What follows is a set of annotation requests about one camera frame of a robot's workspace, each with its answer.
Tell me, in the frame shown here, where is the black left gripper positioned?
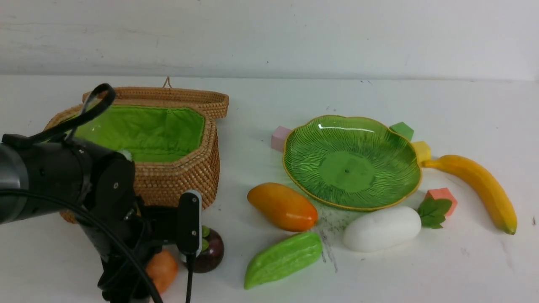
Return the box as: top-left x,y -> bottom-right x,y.
78,158 -> 176,303

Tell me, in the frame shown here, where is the brown potato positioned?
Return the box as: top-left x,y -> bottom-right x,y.
146,250 -> 179,295

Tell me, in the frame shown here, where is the dark purple mangosteen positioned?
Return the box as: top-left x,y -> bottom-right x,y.
194,226 -> 225,274

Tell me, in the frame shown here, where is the green bitter gourd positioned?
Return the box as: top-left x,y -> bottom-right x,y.
244,232 -> 323,290

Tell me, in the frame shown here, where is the orange yellow mango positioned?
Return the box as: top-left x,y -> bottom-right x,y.
247,182 -> 318,232

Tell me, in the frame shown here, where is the white radish with leaves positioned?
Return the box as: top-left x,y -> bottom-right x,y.
342,198 -> 453,253

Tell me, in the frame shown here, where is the yellow banana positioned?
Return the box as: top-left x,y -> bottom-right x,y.
421,154 -> 518,235

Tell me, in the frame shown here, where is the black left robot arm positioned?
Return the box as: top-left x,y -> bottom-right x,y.
1,139 -> 163,303

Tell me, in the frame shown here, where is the woven rattan basket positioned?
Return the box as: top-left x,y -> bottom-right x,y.
44,101 -> 221,224

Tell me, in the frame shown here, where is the pink cube block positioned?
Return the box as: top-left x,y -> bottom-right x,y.
271,126 -> 291,153

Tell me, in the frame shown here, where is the green leaf glass plate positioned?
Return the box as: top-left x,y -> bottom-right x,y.
282,115 -> 423,212

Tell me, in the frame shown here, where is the green cube block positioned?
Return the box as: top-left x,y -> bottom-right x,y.
390,122 -> 414,141

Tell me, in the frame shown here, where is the yellow cube block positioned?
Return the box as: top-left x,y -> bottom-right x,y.
412,141 -> 432,167

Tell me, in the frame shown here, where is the orange cube block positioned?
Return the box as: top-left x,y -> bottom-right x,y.
424,188 -> 458,218

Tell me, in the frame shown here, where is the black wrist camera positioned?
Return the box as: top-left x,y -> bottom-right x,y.
176,189 -> 202,261

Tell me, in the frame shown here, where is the black cable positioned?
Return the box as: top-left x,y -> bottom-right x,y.
0,83 -> 194,303

